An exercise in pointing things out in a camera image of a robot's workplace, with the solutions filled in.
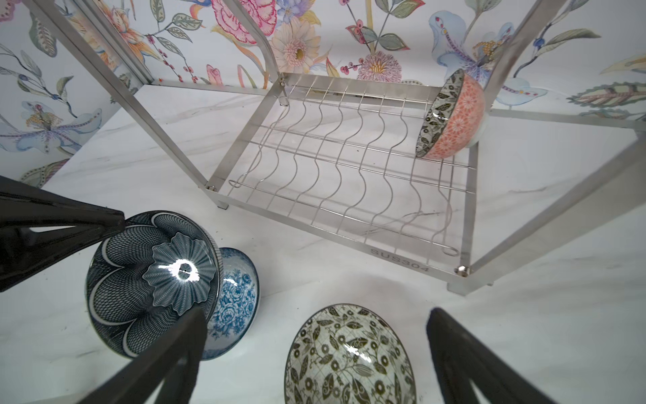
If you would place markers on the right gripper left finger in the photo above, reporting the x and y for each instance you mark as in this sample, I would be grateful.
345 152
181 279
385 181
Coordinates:
171 365

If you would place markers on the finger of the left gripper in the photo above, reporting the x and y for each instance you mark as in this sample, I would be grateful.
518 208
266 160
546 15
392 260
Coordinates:
40 229

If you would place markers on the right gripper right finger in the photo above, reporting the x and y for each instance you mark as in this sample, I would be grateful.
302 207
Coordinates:
464 365

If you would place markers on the dark blue patterned bowl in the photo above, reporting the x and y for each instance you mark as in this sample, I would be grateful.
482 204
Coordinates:
143 280

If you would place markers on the olive leaf pattern bowl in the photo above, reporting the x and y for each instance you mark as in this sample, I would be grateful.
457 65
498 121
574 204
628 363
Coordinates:
346 353

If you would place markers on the pink leaf pattern bowl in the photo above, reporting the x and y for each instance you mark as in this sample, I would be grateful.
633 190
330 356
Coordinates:
453 118

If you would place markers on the stainless steel dish rack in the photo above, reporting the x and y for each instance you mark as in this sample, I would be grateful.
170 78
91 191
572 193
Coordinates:
333 157

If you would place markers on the blue floral bowl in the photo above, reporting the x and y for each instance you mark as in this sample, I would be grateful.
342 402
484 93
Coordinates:
236 307

